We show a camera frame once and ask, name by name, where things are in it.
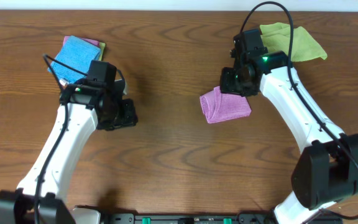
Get green crumpled cloth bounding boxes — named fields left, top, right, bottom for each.
left=260, top=22, right=328, bottom=62

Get pink folded cloth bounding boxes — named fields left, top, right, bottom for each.
left=63, top=35, right=99, bottom=47

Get purple microfiber cloth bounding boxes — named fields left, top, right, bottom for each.
left=200, top=86, right=252, bottom=124

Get green folded cloth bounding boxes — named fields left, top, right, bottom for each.
left=98, top=42, right=106, bottom=61

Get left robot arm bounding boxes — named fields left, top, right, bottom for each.
left=0, top=78, right=137, bottom=223

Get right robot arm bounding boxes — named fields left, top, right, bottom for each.
left=220, top=49, right=358, bottom=223

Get blue folded cloth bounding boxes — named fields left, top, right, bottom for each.
left=51, top=35, right=100, bottom=83

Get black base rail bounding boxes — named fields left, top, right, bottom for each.
left=73, top=212, right=344, bottom=224

